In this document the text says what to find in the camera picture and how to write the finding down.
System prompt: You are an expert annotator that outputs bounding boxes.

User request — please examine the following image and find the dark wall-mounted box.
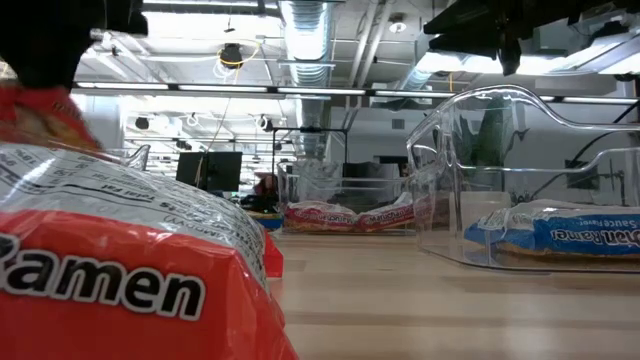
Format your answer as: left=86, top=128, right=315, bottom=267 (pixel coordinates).
left=564, top=159, right=600, bottom=190

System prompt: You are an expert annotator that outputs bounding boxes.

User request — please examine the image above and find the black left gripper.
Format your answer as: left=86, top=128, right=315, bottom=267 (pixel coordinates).
left=0, top=0, right=149, bottom=92

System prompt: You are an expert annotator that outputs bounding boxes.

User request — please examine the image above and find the black ceiling-mounted device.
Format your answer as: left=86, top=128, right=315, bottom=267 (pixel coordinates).
left=218, top=42, right=245, bottom=70

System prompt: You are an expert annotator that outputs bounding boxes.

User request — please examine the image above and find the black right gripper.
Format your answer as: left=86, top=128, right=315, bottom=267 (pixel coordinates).
left=423, top=0, right=571, bottom=77

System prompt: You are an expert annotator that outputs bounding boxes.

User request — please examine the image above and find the thin black cable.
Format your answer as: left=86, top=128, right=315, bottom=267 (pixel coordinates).
left=529, top=99, right=640, bottom=201

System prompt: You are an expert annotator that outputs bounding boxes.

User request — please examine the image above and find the clear plastic storage bin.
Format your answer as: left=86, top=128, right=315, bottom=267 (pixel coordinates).
left=276, top=159, right=419, bottom=235
left=406, top=84, right=640, bottom=274
left=107, top=143, right=151, bottom=172

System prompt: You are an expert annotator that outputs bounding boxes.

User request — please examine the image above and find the green plant in white pot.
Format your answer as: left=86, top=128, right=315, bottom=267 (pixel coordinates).
left=455, top=94, right=530, bottom=239

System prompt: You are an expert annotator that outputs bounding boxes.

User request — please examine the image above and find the silver ceiling air duct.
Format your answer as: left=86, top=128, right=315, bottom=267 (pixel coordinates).
left=277, top=0, right=335, bottom=157
left=397, top=47, right=451, bottom=92

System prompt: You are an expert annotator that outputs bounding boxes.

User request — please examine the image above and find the person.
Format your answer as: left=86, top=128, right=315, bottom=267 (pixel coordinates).
left=241, top=172, right=280, bottom=214

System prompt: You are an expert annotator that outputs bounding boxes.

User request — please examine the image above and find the black computer monitor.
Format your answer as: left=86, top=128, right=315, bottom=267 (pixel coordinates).
left=203, top=151, right=244, bottom=193
left=175, top=151, right=205, bottom=189

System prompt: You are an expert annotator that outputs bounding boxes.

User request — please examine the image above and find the black ceiling light rail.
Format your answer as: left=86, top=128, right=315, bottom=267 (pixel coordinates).
left=74, top=79, right=640, bottom=106

